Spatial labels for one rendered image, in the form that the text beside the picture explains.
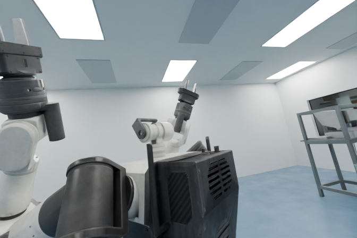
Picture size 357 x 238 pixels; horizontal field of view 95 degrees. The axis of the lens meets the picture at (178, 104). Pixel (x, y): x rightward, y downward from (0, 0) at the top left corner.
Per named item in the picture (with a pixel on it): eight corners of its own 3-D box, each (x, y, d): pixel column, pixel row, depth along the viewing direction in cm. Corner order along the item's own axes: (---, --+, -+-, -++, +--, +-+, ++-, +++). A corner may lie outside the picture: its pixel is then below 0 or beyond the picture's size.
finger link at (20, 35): (9, 19, 38) (16, 47, 39) (22, 17, 37) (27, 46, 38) (17, 21, 39) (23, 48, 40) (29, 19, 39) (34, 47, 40)
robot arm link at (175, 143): (190, 122, 88) (184, 145, 89) (175, 118, 89) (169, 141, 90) (190, 125, 81) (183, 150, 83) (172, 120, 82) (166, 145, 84)
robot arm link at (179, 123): (190, 116, 91) (185, 135, 88) (172, 110, 92) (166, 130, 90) (191, 111, 80) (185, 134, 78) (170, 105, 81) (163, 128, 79)
